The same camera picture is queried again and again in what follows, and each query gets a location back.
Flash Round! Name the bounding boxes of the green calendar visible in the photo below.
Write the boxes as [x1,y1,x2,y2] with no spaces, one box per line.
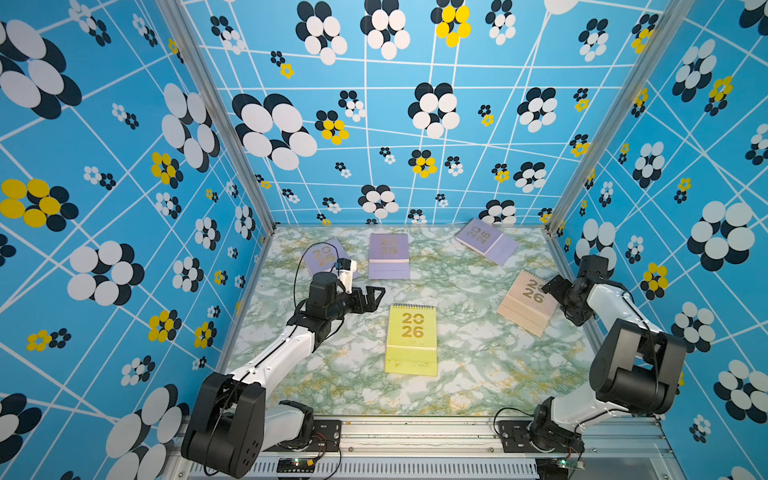
[384,304,438,377]

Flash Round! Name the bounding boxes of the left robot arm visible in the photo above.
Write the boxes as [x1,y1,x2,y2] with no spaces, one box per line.
[181,269,386,479]

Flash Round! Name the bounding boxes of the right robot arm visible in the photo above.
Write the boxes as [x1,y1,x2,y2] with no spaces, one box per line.
[528,255,687,453]

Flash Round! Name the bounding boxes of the pink calendar right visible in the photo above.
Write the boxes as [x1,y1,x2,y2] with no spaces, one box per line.
[497,271,558,337]

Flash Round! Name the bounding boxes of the purple calendar far left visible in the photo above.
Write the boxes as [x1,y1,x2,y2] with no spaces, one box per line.
[303,238,352,275]

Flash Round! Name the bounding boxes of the purple calendar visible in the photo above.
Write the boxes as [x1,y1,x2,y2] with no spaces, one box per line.
[368,233,411,280]
[455,219,520,266]
[303,238,352,275]

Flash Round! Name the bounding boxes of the purple calendar middle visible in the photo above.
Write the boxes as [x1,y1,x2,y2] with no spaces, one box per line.
[368,233,411,280]

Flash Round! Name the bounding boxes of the purple calendar far right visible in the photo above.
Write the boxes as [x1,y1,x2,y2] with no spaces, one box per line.
[455,219,520,266]

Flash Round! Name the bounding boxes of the left circuit board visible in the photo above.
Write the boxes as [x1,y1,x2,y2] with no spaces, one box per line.
[276,457,317,476]

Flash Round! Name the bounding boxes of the circuit board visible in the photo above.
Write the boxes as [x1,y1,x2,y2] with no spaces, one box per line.
[276,457,317,476]
[536,458,585,480]

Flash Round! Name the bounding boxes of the right circuit board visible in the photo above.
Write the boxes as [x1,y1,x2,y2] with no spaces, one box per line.
[536,458,585,480]

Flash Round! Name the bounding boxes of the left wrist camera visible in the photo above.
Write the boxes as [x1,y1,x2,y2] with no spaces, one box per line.
[336,258,357,294]

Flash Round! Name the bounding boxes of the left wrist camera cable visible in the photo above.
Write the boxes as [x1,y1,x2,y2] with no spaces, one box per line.
[292,241,343,313]

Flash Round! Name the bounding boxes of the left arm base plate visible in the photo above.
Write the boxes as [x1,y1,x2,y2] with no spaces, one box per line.
[267,419,342,453]

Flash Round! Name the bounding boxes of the aluminium front rail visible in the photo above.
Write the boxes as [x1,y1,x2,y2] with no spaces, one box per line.
[245,416,685,479]

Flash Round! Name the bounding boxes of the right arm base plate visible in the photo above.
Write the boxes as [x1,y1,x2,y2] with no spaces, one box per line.
[496,419,585,454]

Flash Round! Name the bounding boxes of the right aluminium corner post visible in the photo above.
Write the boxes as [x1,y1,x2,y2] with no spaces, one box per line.
[545,0,695,239]

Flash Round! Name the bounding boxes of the aluminium corner post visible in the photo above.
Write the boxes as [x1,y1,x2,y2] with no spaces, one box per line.
[157,0,275,239]
[545,0,695,239]

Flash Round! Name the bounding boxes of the left aluminium corner post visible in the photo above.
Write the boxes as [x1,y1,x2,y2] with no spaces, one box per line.
[157,0,275,239]

